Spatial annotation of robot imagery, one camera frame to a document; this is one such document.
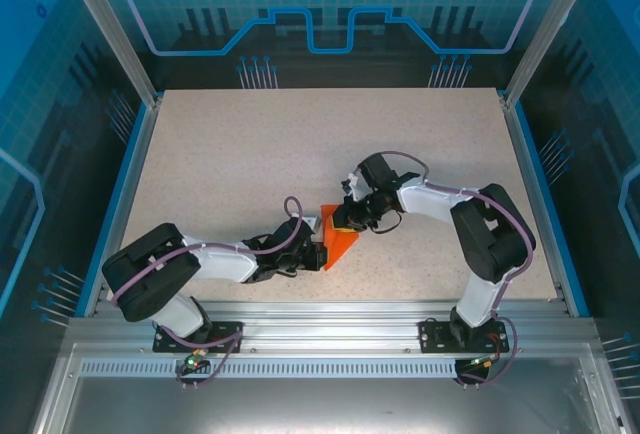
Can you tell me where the green-lit cable connector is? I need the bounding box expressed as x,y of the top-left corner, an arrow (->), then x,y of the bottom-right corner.
464,353 -> 502,371
180,347 -> 210,374

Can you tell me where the aluminium frame post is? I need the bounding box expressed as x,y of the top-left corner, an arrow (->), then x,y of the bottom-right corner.
53,0 -> 165,109
501,0 -> 604,110

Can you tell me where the slotted metal cable duct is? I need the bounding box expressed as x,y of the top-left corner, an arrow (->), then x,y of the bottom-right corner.
79,359 -> 571,380

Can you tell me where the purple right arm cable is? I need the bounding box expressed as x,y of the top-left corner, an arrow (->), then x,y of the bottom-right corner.
382,150 -> 536,388

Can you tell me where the blue-edged aluminium side rail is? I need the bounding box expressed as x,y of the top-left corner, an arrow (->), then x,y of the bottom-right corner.
74,96 -> 164,318
499,93 -> 591,318

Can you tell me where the orange paper sheet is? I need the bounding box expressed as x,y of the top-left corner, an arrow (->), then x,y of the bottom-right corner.
319,202 -> 361,274

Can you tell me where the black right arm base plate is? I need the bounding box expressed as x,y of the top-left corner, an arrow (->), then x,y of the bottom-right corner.
418,318 -> 511,355

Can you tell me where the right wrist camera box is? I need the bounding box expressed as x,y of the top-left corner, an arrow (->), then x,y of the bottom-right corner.
342,166 -> 370,204

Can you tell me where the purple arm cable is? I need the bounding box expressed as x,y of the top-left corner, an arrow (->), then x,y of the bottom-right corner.
382,150 -> 536,388
110,196 -> 305,390

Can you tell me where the aluminium mounting rail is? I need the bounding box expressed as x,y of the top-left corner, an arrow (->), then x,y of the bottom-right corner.
67,300 -> 601,355

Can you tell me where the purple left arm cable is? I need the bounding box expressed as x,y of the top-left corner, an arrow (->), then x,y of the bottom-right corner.
110,196 -> 305,390

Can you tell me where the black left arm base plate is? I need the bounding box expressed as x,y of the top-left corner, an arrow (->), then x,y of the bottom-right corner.
152,320 -> 245,354

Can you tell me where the steel tray panel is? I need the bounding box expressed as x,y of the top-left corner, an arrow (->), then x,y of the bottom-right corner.
29,343 -> 629,434

